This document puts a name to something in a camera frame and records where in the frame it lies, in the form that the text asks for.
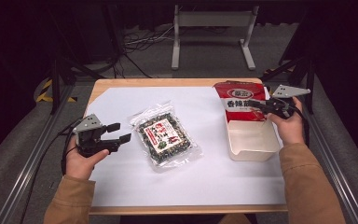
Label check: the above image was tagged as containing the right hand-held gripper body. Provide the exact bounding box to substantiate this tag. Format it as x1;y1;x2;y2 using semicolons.
265;84;311;120

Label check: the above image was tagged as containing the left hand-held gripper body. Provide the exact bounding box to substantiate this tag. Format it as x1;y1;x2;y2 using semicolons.
73;113;121;159

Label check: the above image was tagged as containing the red seasoning packet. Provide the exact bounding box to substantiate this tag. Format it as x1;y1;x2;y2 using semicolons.
213;80;269;123

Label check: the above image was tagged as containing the white plastic container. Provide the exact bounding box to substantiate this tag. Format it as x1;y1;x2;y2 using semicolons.
226;87;282;162

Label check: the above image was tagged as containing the clear packet of dark mix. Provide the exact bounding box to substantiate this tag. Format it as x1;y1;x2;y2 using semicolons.
129;101;203;172

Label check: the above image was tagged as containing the person's right hand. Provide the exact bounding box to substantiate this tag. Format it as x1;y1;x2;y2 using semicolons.
266;96;306;147

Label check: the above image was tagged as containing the person's left hand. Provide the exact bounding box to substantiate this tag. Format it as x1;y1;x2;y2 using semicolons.
64;135;110;181

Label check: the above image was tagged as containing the black metal stand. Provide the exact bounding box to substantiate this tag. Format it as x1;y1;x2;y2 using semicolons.
260;55;317;115
48;57;106;116

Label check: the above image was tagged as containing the yellow and black hazard tape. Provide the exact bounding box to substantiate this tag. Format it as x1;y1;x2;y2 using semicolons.
35;78;77;104

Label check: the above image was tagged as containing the white table mat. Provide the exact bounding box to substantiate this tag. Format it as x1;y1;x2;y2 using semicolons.
86;86;287;207

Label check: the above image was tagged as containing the white metal stand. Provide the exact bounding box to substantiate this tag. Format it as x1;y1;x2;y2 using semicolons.
171;4;260;71

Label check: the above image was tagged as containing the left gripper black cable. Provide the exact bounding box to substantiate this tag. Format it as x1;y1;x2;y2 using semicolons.
55;117;85;177

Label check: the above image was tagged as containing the aluminium rail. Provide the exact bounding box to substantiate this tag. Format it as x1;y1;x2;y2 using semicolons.
0;84;76;224
292;84;358;224

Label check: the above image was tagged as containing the bundle of floor cables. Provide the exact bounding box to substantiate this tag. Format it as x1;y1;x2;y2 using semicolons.
113;26;176;78

